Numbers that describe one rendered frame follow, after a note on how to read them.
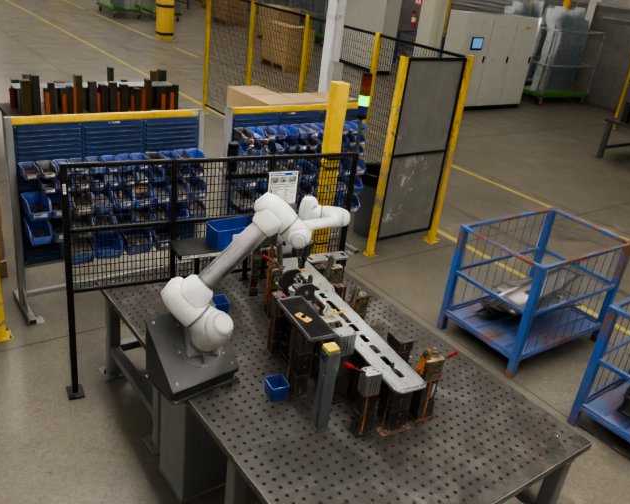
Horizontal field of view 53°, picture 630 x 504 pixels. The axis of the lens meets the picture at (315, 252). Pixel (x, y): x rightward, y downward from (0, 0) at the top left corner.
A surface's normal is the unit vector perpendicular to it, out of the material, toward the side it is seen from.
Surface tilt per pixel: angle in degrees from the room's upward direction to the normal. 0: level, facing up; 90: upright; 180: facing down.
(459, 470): 0
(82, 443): 0
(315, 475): 0
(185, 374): 45
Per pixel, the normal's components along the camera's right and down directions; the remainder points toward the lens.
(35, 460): 0.11, -0.90
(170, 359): 0.55, -0.36
